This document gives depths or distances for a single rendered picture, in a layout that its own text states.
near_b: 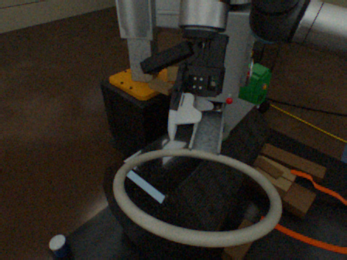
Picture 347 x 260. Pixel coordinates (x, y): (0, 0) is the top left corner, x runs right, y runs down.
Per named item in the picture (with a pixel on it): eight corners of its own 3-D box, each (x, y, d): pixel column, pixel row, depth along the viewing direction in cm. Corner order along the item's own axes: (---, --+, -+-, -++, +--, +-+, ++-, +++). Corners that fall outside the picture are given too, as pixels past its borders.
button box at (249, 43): (238, 79, 114) (250, 16, 96) (244, 79, 114) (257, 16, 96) (238, 87, 108) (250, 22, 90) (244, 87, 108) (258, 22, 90)
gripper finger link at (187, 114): (194, 140, 40) (206, 92, 42) (161, 133, 41) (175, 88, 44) (196, 145, 42) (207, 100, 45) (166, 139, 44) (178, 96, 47)
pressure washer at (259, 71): (249, 99, 325) (263, 35, 270) (268, 111, 302) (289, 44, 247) (229, 106, 311) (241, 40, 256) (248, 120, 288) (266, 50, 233)
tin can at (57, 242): (70, 241, 172) (64, 232, 164) (70, 254, 165) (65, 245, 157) (55, 246, 169) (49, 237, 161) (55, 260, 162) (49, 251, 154)
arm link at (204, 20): (173, -2, 40) (188, 10, 49) (170, 29, 42) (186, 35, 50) (225, -1, 37) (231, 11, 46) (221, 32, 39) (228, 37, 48)
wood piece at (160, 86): (148, 88, 193) (147, 82, 190) (156, 83, 199) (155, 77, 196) (168, 95, 184) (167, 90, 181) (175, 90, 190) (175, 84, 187)
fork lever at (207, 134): (203, 80, 149) (204, 73, 146) (235, 84, 145) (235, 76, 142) (179, 155, 96) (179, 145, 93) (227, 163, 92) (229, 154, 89)
